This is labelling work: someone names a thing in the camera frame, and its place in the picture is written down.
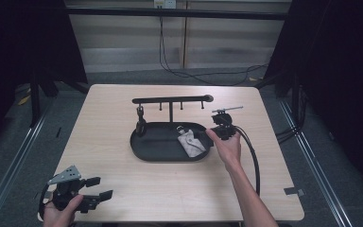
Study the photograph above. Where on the black horizontal bar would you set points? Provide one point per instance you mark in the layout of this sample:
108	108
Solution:
176	13

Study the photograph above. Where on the black car key with clip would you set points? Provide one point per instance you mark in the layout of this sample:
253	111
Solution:
140	124

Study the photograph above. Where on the yellow tape piece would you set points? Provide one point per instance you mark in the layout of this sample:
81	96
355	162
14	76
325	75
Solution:
23	100

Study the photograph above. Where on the black key rack with tray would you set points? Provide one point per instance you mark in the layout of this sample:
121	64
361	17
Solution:
160	146

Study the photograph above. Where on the person's right hand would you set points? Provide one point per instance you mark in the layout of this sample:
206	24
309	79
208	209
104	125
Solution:
230	153

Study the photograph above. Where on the grey key pouch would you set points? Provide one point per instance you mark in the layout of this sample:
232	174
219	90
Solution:
191	143

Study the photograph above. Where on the white wall socket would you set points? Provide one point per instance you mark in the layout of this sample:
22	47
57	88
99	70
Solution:
164	3

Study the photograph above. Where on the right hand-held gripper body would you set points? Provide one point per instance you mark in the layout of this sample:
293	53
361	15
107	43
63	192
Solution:
225	126

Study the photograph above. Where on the person's left hand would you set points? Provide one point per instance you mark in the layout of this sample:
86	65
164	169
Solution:
58	217

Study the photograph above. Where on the metal floor rail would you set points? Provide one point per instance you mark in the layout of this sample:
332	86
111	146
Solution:
315	164
12	164

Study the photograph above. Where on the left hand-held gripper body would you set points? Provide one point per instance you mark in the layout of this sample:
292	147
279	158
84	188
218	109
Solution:
65	192

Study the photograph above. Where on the grey tape piece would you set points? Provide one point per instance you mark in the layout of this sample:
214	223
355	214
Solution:
293	191

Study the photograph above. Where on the black metal stand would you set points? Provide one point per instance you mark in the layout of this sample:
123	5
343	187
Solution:
294	97
35	101

